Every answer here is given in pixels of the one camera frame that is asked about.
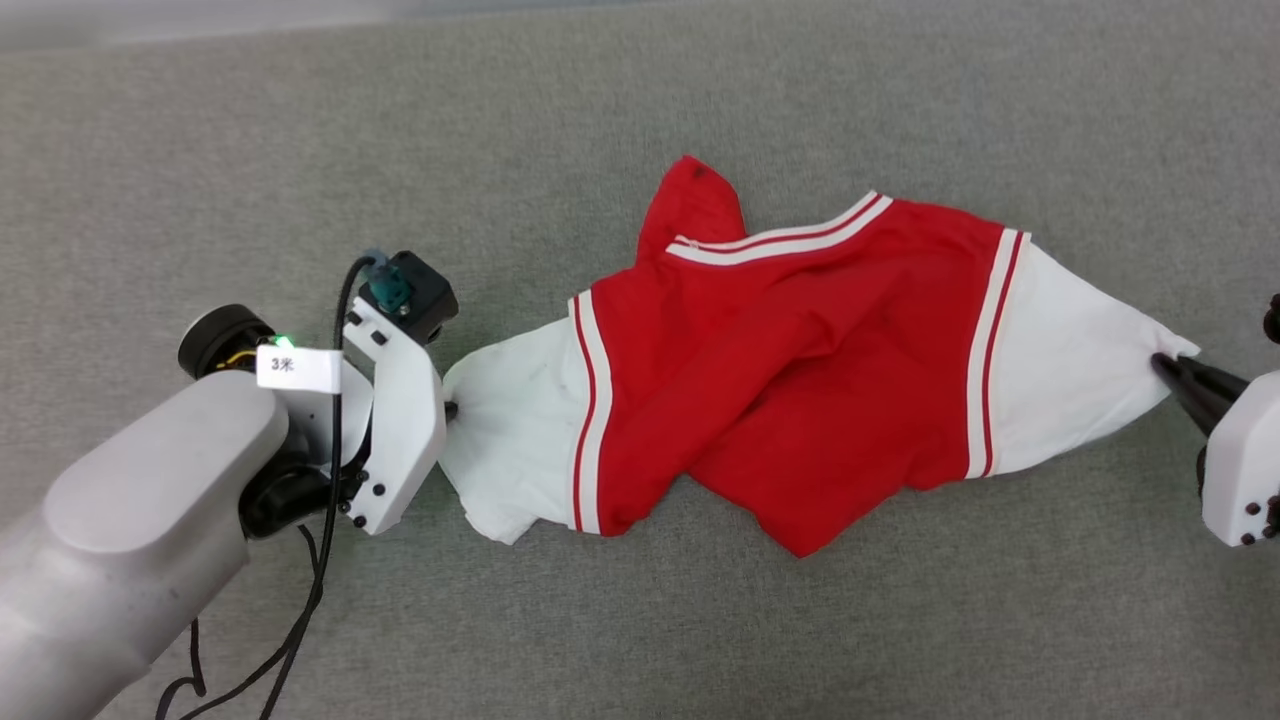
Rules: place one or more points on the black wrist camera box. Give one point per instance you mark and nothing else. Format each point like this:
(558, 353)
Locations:
(1273, 320)
(425, 295)

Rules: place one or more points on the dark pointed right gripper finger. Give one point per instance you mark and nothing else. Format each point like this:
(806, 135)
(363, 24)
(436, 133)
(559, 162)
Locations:
(1200, 390)

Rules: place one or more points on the teal left camera plug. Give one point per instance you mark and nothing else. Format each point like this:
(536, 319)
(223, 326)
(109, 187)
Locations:
(388, 288)

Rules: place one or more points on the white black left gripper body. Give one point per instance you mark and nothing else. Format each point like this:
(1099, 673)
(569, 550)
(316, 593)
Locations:
(405, 420)

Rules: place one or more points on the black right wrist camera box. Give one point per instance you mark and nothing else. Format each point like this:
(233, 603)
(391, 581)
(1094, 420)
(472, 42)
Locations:
(1273, 320)

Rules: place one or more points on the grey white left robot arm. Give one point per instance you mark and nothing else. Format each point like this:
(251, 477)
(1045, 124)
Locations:
(130, 520)

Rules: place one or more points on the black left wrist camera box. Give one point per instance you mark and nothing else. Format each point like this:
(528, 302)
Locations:
(425, 295)

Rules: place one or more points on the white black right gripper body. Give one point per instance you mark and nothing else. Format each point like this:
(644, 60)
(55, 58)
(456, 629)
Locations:
(1245, 460)

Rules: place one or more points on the red and white sports shirt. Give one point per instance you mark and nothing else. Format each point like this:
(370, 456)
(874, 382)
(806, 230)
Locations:
(800, 380)

